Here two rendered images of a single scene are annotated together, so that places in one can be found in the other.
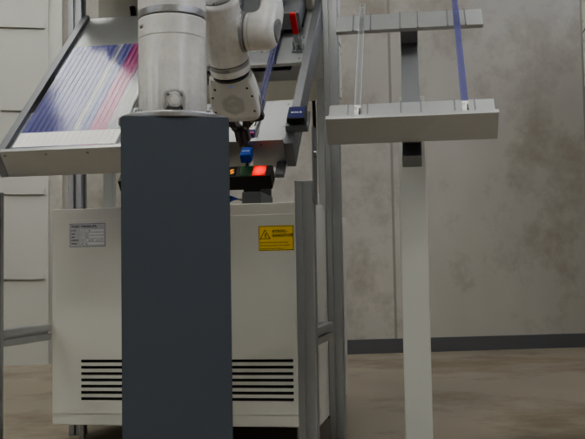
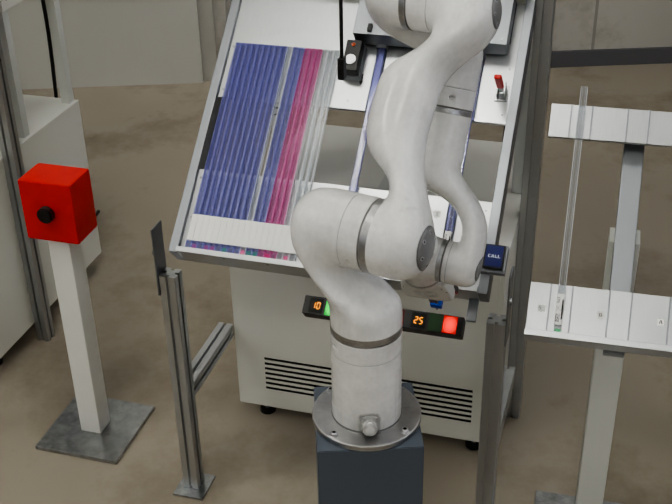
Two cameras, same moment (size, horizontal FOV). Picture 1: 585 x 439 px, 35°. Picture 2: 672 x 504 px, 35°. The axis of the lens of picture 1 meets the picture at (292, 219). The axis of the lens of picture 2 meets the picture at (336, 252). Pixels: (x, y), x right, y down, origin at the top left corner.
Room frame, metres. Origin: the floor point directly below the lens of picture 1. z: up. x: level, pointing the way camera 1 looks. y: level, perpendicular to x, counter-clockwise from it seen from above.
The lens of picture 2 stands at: (0.17, 0.07, 1.88)
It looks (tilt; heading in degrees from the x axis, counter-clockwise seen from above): 30 degrees down; 7
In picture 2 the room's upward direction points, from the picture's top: 1 degrees counter-clockwise
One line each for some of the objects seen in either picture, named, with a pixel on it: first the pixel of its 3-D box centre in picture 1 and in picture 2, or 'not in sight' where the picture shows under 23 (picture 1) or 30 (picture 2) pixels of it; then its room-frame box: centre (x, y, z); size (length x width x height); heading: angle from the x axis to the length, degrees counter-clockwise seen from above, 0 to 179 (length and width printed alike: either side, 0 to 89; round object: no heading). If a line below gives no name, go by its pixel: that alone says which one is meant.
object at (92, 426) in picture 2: not in sight; (76, 310); (2.35, 1.02, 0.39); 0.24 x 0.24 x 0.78; 80
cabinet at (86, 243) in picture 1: (213, 320); (392, 281); (2.69, 0.23, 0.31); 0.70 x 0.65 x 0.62; 80
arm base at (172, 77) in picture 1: (172, 73); (366, 372); (1.62, 0.21, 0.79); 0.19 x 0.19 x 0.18
